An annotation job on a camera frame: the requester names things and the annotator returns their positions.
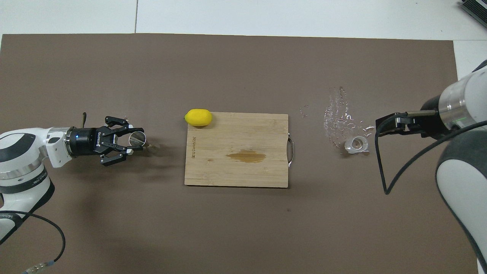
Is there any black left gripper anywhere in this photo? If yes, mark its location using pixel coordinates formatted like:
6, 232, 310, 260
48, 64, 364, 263
70, 116, 144, 167

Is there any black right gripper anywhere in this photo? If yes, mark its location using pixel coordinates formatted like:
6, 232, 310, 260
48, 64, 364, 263
376, 95, 449, 139

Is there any steel double jigger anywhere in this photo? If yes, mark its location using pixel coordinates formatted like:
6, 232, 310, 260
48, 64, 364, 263
128, 131, 158, 151

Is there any small clear glass cup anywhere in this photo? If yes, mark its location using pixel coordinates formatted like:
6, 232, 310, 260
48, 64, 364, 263
344, 136, 369, 154

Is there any yellow lemon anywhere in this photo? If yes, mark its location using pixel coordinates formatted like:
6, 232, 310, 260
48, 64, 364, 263
185, 109, 213, 127

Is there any wooden cutting board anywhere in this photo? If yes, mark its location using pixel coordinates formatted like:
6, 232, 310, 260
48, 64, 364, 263
184, 113, 294, 188

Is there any brown table mat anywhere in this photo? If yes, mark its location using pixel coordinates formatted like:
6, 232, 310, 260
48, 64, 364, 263
0, 33, 478, 274

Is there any grey ribbed device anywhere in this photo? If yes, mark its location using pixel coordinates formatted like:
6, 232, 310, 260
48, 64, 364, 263
458, 0, 487, 28

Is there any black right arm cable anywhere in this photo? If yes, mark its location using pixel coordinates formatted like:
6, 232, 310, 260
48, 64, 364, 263
375, 114, 487, 195

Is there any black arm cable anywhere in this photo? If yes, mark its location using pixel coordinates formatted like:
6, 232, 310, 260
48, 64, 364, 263
0, 210, 66, 274
375, 114, 487, 195

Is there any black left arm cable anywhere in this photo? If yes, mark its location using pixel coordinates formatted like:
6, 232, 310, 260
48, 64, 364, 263
0, 210, 66, 274

